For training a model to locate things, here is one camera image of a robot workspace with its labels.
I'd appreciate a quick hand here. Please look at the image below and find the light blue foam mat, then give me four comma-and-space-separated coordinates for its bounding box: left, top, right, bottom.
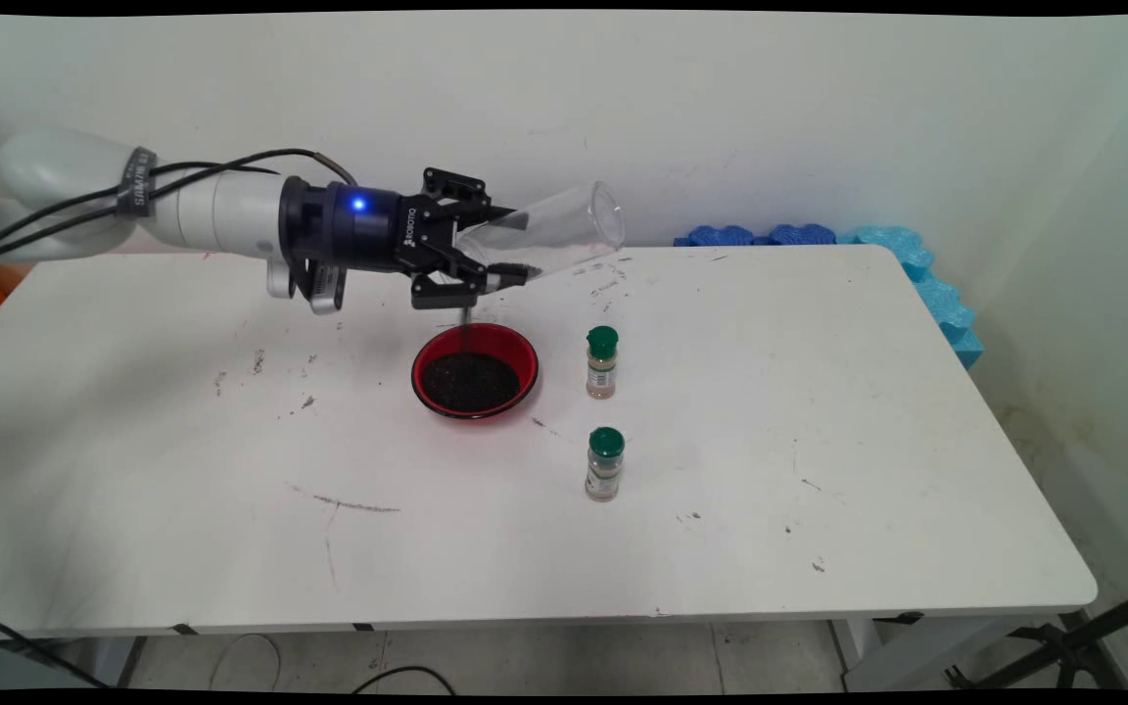
838, 225, 984, 371

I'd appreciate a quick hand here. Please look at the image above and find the clear plastic jar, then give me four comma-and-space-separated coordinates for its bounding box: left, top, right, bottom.
454, 181, 627, 287

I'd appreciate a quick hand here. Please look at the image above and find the black arm strap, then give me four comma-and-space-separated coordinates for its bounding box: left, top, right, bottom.
117, 147, 160, 218

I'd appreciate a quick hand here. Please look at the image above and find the white floor cable loop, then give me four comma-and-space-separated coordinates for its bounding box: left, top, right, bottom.
210, 633, 282, 691

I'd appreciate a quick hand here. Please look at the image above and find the red bowl with dark grains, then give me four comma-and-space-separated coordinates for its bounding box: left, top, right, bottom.
411, 323, 541, 422

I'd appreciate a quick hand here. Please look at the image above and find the black hanging cable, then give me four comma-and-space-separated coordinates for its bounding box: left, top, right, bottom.
0, 604, 113, 689

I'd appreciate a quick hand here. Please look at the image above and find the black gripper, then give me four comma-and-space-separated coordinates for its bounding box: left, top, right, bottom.
278, 166, 532, 312

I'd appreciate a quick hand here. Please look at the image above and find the black tripod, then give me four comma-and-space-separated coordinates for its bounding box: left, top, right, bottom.
946, 580, 1128, 689

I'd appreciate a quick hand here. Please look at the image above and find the dark table leg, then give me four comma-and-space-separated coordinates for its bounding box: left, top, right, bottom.
117, 636, 148, 688

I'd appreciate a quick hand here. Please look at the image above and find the black camera cable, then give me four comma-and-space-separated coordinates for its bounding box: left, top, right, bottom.
0, 162, 281, 267

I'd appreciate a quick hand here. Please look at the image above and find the black floor cable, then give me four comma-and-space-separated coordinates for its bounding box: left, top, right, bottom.
353, 666, 457, 694

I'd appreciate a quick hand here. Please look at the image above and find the white table leg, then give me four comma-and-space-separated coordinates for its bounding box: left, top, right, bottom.
830, 615, 1094, 691

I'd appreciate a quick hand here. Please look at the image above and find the dark blue foam piece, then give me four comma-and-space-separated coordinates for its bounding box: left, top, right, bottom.
768, 223, 837, 247
674, 224, 756, 248

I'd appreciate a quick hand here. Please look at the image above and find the green-capped spice bottle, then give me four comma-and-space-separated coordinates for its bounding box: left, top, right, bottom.
585, 326, 620, 400
584, 427, 626, 503

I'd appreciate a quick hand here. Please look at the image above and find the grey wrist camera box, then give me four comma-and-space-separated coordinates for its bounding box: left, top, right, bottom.
265, 257, 348, 316

